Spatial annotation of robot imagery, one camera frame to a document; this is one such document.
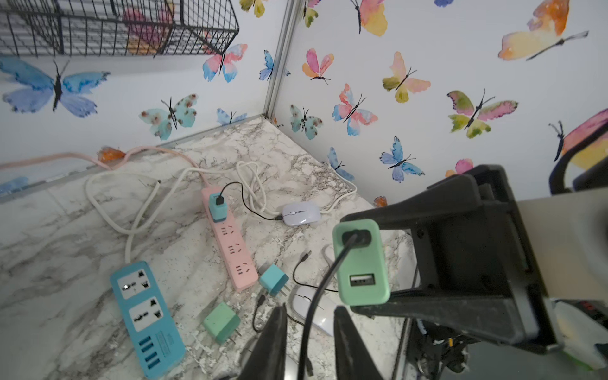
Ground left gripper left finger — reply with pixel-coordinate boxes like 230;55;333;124
237;306;288;380

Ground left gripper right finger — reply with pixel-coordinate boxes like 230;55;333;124
333;307;383;380

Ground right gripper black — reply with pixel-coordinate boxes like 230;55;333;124
346;165;561;354

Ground black usb cable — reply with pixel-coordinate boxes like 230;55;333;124
250;293;305;333
217;181;285;223
291;250;339;295
296;230;372;380

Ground white mouse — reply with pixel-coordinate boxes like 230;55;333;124
291;286;338;337

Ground green charger front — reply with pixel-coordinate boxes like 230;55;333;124
203;302;241;345

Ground green charger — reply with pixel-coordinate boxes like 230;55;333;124
203;302;241;345
332;219;390;307

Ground teal charger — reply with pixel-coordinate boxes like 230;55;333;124
208;193;228;223
259;264;289;297

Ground pink power strip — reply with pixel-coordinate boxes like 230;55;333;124
202;186;259;291

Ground blue power strip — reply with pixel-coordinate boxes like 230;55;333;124
110;261;186;379

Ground lavender mouse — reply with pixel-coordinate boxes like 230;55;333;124
281;201;321;226

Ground teal charger back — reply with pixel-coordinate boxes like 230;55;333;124
208;193;228;223

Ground black wire wall basket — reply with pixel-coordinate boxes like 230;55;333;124
1;0;240;57

